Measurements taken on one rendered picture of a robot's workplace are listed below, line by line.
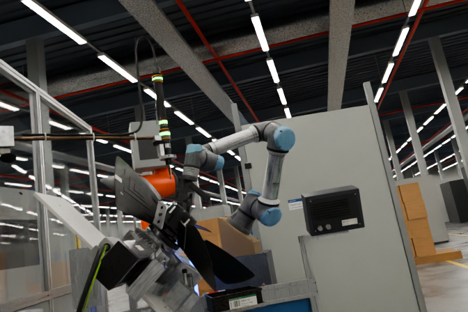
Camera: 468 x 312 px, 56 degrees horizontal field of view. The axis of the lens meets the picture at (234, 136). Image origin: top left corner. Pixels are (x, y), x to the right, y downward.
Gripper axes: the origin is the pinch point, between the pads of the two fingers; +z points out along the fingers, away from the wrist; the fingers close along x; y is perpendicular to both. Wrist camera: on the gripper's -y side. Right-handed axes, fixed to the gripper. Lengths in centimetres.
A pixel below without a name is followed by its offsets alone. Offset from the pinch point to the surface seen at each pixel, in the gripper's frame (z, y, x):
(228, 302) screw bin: 29.8, -23.0, 11.6
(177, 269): 18.7, -2.2, 24.6
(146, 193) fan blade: -6.7, 10.1, 46.7
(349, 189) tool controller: -25, -72, -6
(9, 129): -21, 57, 59
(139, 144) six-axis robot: -97, 119, -349
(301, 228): -11, -72, -156
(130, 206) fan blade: -1, 12, 56
